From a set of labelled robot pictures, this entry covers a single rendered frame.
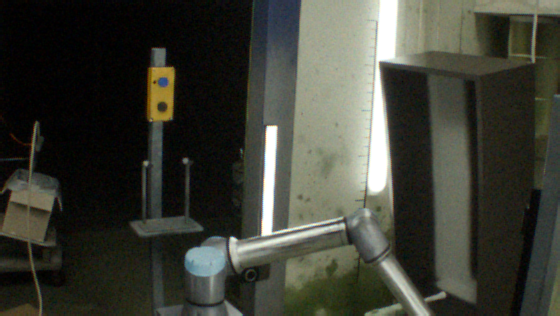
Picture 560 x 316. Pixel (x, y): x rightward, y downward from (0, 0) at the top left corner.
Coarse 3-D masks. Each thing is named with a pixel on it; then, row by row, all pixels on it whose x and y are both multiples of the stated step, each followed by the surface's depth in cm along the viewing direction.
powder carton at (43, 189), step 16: (16, 176) 386; (32, 176) 412; (48, 176) 416; (16, 192) 373; (32, 192) 378; (48, 192) 382; (16, 208) 378; (32, 208) 382; (48, 208) 380; (16, 224) 381; (32, 224) 385
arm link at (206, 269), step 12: (192, 252) 228; (204, 252) 228; (216, 252) 229; (192, 264) 221; (204, 264) 221; (216, 264) 222; (192, 276) 222; (204, 276) 221; (216, 276) 223; (192, 288) 223; (204, 288) 222; (216, 288) 224; (192, 300) 225; (204, 300) 224; (216, 300) 226
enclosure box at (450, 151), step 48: (384, 96) 267; (432, 96) 285; (480, 96) 217; (528, 96) 233; (432, 144) 293; (480, 144) 225; (528, 144) 240; (432, 192) 301; (480, 192) 232; (528, 192) 248; (432, 240) 310; (480, 240) 239; (432, 288) 310; (480, 288) 247
